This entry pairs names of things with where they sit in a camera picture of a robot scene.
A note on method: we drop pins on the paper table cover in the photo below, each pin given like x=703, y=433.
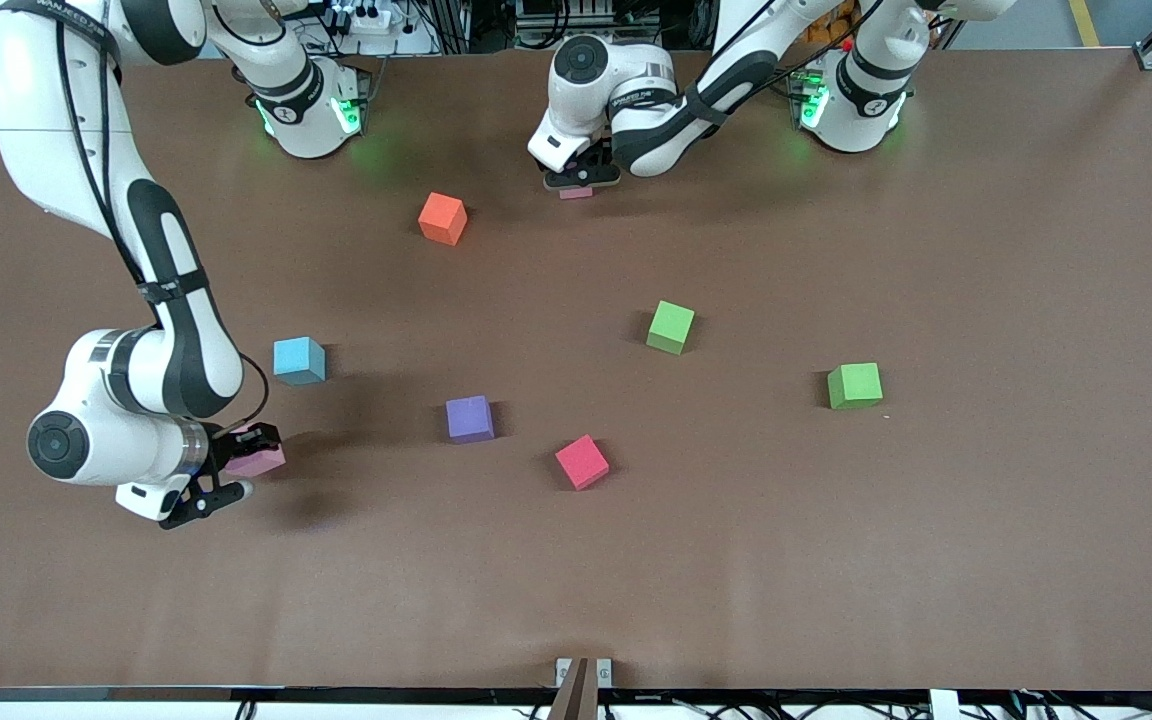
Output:
x=836, y=550

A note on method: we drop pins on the purple foam cube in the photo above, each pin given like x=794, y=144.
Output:
x=470, y=418

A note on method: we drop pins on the brown camera mount post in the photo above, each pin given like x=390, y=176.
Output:
x=576, y=700

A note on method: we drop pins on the green foam cube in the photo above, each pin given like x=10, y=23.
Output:
x=854, y=385
x=671, y=327

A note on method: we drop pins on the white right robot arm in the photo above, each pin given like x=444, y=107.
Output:
x=46, y=120

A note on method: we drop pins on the light blue foam cube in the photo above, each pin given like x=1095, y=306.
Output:
x=298, y=361

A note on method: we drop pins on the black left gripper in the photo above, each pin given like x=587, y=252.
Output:
x=593, y=158

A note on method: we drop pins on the small white box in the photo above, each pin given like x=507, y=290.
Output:
x=944, y=705

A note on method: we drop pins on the orange snack bag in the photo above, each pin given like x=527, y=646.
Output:
x=831, y=25

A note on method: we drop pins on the pink foam cube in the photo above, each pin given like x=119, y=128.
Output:
x=261, y=462
x=576, y=193

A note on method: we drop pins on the silver camera mount bracket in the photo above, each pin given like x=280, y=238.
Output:
x=563, y=672

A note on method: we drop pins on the silver equipment rack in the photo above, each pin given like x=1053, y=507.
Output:
x=586, y=18

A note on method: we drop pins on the red foam cube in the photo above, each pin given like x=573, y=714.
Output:
x=582, y=462

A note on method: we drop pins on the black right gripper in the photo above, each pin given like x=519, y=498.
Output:
x=228, y=443

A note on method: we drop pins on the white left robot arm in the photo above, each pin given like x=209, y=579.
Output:
x=596, y=100

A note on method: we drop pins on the orange foam cube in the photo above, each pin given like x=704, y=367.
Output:
x=442, y=218

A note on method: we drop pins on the white power strip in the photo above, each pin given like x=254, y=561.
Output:
x=361, y=18

